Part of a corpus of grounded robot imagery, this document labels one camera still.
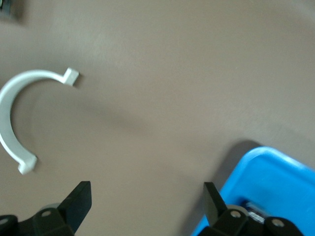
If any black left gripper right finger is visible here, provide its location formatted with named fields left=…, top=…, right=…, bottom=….
left=196, top=181, right=302, bottom=236

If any blue plastic tray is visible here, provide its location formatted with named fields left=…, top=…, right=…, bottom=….
left=191, top=146, right=315, bottom=236

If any brown table mat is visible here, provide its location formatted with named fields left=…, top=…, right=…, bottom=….
left=0, top=0, right=315, bottom=236

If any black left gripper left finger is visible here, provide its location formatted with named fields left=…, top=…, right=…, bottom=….
left=0, top=181, right=93, bottom=236

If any white semicircular pipe clamp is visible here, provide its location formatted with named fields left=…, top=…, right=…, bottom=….
left=0, top=67, right=80, bottom=176

